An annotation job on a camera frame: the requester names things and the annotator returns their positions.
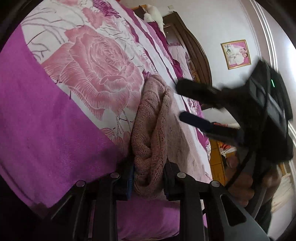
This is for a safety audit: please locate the person's right hand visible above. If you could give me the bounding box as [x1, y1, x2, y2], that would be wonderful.
[225, 156, 282, 207]

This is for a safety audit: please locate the floral pink purple bedspread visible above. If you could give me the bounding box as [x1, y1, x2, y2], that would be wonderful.
[1, 1, 212, 240]

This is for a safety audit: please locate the wooden low cabinet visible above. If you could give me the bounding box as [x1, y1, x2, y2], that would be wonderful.
[210, 139, 228, 185]

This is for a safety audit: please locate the framed wall picture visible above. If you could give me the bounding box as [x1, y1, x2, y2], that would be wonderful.
[221, 40, 251, 70]

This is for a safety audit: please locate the white plush toy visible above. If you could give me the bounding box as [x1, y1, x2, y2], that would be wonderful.
[145, 4, 164, 26]

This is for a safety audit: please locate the pink ruffled pillow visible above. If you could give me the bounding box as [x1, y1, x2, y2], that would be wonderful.
[168, 43, 193, 80]

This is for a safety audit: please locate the pink knitted sweater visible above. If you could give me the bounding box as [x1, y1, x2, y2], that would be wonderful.
[131, 74, 211, 199]

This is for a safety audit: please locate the dark wooden headboard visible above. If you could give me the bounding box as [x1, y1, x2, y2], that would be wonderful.
[134, 4, 213, 110]

